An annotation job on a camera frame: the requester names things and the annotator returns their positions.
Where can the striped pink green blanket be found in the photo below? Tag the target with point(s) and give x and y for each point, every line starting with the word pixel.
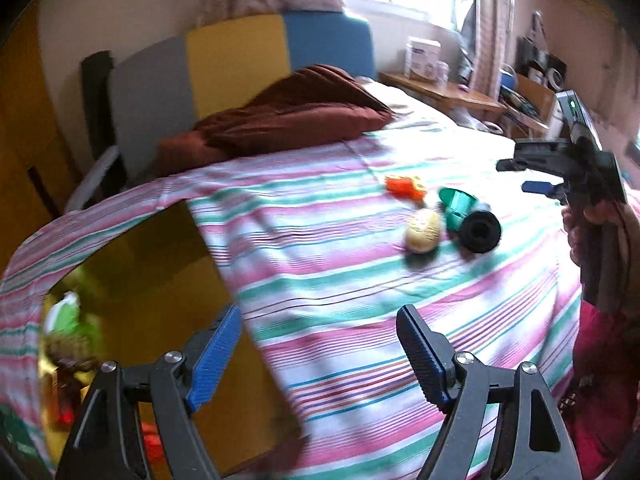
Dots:
pixel 350 270

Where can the red toy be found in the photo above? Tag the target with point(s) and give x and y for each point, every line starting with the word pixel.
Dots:
pixel 151 441

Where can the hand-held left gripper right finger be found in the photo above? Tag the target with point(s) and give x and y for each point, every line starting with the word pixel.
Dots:
pixel 420 357

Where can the orange toy block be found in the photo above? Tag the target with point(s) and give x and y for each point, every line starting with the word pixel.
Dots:
pixel 400 187

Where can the brown pillow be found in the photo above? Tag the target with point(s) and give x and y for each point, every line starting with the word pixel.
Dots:
pixel 280 120

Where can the green plastic cup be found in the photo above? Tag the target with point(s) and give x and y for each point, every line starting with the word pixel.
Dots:
pixel 452 205

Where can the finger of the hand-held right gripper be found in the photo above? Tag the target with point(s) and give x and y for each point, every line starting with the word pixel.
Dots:
pixel 537 188
pixel 535 156

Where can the wooden bedside table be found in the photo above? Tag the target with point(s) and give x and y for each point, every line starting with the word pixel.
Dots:
pixel 440 92

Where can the person's right forearm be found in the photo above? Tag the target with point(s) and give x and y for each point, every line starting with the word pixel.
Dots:
pixel 607 385

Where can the cream yellow egg toy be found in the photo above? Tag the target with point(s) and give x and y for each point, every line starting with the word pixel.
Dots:
pixel 425 230

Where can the blue yellow grey headboard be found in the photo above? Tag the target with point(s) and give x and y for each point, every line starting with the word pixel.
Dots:
pixel 235 60

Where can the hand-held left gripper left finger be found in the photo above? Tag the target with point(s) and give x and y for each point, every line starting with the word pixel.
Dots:
pixel 215 360

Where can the black cylinder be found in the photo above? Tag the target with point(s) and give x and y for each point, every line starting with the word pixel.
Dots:
pixel 480 230

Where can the white mug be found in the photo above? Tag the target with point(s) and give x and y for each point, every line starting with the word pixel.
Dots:
pixel 442 73

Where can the cluttered wooden shelf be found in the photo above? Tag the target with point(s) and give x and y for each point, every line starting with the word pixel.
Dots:
pixel 532 95

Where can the yellow toy piece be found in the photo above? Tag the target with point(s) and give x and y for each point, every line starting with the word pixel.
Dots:
pixel 415 181

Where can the brown cardboard box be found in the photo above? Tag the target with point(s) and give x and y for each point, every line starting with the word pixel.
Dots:
pixel 165 300

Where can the person's right hand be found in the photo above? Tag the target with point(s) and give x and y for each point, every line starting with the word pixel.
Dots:
pixel 572 232

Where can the white cardboard box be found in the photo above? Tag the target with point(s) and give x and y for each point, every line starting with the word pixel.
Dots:
pixel 422 57

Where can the green toy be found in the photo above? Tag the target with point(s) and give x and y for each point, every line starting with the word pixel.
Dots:
pixel 67 315

